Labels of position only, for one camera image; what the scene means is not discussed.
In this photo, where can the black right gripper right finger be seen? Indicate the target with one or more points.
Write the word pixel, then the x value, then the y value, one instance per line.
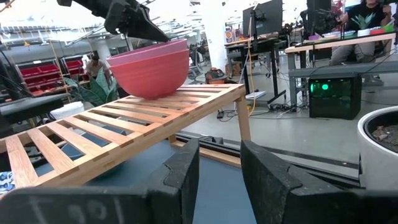
pixel 270 193

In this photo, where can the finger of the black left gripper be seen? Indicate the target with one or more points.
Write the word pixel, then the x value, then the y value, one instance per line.
pixel 146 28

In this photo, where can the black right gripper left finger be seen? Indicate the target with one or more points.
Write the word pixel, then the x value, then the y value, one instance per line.
pixel 177 193

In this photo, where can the red plastic bowl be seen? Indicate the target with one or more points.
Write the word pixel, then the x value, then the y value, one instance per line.
pixel 149 74

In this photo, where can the blue patterned paper bowl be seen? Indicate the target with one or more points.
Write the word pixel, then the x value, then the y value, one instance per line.
pixel 6 182

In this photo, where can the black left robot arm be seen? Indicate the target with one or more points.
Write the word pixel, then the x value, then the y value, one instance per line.
pixel 87 4

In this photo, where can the background black robot arm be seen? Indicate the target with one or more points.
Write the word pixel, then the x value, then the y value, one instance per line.
pixel 320 18

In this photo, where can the wooden slatted shelf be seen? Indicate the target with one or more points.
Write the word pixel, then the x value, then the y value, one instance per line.
pixel 140 144

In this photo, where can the blue table mat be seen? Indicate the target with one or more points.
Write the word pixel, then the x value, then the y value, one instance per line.
pixel 217 193

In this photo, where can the person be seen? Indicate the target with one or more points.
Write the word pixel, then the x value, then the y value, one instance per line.
pixel 94 67
pixel 351 56

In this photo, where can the white pillar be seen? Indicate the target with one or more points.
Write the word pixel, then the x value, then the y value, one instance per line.
pixel 214 37

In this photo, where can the snake plant in white pot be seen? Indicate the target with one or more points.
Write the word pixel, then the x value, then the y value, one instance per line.
pixel 99 90

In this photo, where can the orange black vacuum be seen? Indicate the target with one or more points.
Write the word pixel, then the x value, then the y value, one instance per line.
pixel 216 76

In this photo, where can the black power strip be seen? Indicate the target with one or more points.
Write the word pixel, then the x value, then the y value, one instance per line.
pixel 220 114

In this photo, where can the rack with red bins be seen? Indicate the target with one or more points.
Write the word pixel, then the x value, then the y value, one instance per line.
pixel 40 71

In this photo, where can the white flat box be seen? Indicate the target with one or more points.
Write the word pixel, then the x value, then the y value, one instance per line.
pixel 255 95

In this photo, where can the leafy tree in white pot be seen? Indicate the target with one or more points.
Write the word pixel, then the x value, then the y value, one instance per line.
pixel 376 168

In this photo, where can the black computer with green light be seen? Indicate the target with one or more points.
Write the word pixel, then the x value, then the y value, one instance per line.
pixel 335 102

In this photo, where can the black monitor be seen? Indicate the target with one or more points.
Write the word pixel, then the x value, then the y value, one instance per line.
pixel 264 18

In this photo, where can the black standing desk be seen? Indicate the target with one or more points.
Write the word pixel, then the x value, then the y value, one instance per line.
pixel 274 71

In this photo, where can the dark grey side table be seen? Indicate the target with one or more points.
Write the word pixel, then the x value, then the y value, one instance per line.
pixel 28 105

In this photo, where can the grey metal bench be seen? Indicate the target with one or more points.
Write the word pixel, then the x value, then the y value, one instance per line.
pixel 326 70

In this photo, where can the wooden top desk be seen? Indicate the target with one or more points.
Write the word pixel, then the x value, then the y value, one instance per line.
pixel 342 42

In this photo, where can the small potted plant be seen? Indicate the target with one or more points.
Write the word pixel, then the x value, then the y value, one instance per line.
pixel 363 32

